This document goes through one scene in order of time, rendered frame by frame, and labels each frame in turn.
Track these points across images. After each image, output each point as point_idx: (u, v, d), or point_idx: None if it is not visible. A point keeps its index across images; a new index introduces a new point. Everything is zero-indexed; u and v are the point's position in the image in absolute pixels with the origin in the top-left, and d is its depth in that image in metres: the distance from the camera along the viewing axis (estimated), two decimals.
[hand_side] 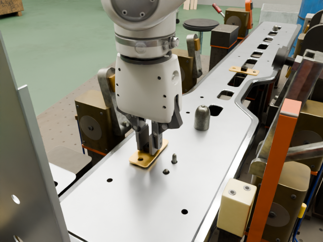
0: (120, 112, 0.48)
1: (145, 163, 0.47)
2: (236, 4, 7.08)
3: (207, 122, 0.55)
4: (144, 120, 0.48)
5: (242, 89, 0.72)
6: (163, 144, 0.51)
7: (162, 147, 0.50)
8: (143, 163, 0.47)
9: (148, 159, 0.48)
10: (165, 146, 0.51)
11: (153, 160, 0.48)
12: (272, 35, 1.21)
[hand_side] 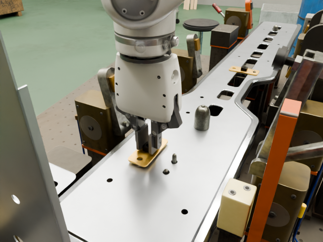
0: (120, 112, 0.48)
1: (144, 162, 0.47)
2: (236, 4, 7.08)
3: (207, 122, 0.55)
4: (143, 119, 0.48)
5: (242, 89, 0.72)
6: (162, 143, 0.51)
7: (162, 147, 0.50)
8: (142, 163, 0.46)
9: (147, 158, 0.47)
10: (164, 146, 0.51)
11: (152, 159, 0.48)
12: (272, 35, 1.21)
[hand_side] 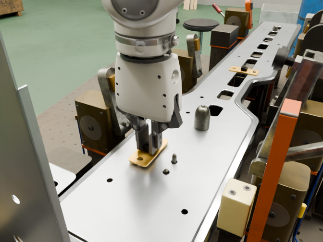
0: (120, 112, 0.48)
1: (144, 162, 0.47)
2: (236, 4, 7.08)
3: (207, 122, 0.55)
4: (144, 119, 0.48)
5: (242, 89, 0.72)
6: (163, 143, 0.51)
7: (162, 147, 0.50)
8: (142, 163, 0.46)
9: (147, 158, 0.47)
10: (165, 146, 0.51)
11: (153, 159, 0.48)
12: (272, 35, 1.21)
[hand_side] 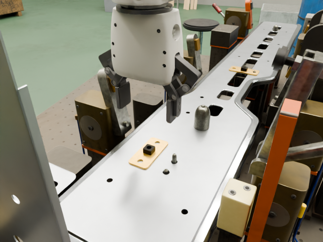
0: (101, 62, 0.45)
1: (144, 164, 0.47)
2: (236, 4, 7.08)
3: (207, 122, 0.55)
4: (125, 78, 0.46)
5: (242, 89, 0.72)
6: (163, 146, 0.51)
7: (162, 149, 0.50)
8: (142, 165, 0.47)
9: (147, 161, 0.48)
10: (165, 148, 0.51)
11: (153, 162, 0.48)
12: (272, 35, 1.21)
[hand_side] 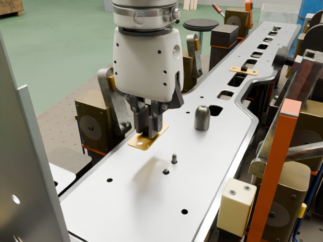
0: (118, 93, 0.46)
1: (144, 146, 0.45)
2: (236, 4, 7.08)
3: (207, 122, 0.55)
4: (143, 101, 0.46)
5: (242, 89, 0.72)
6: (163, 128, 0.49)
7: (162, 131, 0.48)
8: (142, 147, 0.45)
9: (147, 142, 0.46)
10: (165, 130, 0.49)
11: (153, 143, 0.46)
12: (272, 35, 1.21)
